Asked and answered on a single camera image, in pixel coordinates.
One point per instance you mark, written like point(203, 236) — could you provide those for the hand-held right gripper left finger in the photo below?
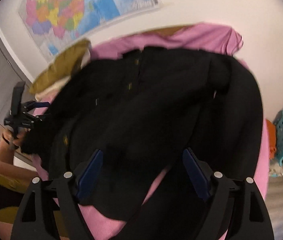
point(91, 172)

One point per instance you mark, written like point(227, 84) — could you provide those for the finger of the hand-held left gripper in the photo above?
point(41, 103)
point(42, 116)

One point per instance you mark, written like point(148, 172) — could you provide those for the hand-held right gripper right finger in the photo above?
point(196, 177)

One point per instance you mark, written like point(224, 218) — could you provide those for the black coat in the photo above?
point(144, 105)

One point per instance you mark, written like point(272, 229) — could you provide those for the person's left forearm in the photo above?
point(4, 158)

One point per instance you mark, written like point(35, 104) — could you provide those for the person's left hand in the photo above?
point(9, 141)

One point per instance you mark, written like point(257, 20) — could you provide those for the mustard pillow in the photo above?
point(64, 62)

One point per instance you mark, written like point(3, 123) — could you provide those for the person's mustard cardigan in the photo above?
point(1, 178)

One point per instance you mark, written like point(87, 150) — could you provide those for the orange cloth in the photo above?
point(271, 140)

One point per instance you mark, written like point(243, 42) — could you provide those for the colourful map poster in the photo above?
point(56, 12)

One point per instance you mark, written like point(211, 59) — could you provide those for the pink bed sheet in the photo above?
point(194, 37)

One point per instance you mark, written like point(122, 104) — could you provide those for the brown mattress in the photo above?
point(169, 30)

